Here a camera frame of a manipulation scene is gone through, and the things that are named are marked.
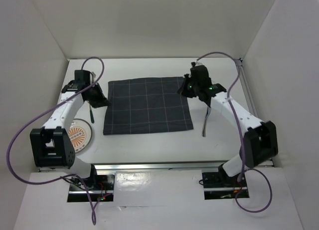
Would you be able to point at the aluminium frame rail front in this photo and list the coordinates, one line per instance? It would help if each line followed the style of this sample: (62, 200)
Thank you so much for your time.
(158, 166)

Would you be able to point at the dark checked cloth placemat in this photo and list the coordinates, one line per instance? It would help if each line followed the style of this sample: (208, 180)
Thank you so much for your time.
(146, 106)

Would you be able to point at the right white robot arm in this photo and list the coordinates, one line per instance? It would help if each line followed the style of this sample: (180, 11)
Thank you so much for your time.
(258, 138)

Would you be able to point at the aluminium frame rail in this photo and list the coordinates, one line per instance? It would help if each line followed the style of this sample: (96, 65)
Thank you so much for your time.
(246, 88)
(158, 166)

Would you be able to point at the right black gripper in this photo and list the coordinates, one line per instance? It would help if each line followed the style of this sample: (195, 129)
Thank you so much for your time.
(183, 91)

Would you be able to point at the silver table knife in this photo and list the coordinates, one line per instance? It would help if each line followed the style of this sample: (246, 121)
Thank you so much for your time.
(206, 120)

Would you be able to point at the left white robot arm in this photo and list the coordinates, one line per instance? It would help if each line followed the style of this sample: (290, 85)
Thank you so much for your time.
(51, 145)

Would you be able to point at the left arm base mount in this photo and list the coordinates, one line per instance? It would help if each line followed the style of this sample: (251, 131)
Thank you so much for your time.
(100, 190)

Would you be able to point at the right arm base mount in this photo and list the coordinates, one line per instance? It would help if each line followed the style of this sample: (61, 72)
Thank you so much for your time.
(215, 187)

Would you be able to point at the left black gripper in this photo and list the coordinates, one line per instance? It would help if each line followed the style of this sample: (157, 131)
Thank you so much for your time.
(101, 102)

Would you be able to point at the gold fork green handle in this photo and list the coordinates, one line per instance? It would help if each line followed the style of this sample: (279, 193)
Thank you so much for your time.
(92, 119)

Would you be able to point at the aluminium frame rail right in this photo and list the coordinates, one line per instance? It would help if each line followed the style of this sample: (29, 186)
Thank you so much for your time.
(246, 88)

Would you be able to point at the white orange patterned plate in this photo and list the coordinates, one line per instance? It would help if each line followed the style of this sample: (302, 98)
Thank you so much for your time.
(80, 134)

